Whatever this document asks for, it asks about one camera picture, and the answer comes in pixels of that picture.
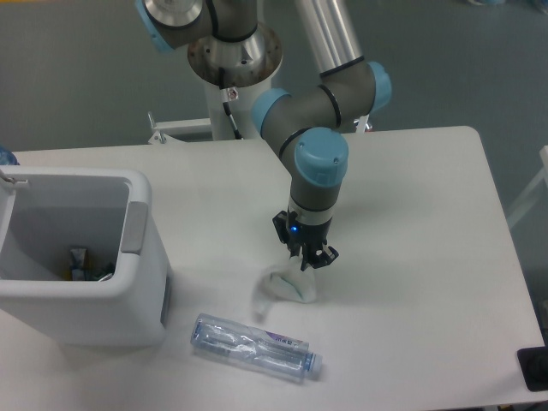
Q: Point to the white trash can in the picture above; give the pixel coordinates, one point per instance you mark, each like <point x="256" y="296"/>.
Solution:
<point x="45" y="211"/>

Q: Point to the white bracket with red caster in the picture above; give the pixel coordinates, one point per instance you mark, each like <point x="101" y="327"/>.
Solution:
<point x="363" y="124"/>

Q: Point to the white frame at right edge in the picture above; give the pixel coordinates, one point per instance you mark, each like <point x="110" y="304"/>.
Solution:
<point x="530" y="194"/>

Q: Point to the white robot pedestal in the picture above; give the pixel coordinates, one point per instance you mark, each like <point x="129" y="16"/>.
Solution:
<point x="233" y="76"/>

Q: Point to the black device at table edge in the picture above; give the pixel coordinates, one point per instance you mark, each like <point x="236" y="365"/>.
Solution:
<point x="533" y="363"/>

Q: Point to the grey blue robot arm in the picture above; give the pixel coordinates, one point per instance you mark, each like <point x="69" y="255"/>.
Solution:
<point x="303" y="132"/>

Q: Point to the white paper tissue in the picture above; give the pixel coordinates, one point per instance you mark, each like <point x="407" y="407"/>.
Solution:
<point x="283" y="282"/>

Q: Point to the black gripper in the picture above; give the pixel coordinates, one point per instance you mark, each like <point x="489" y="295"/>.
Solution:
<point x="310" y="239"/>

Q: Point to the crushed clear plastic bottle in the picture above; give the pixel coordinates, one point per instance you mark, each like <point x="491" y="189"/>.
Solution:
<point x="254" y="348"/>

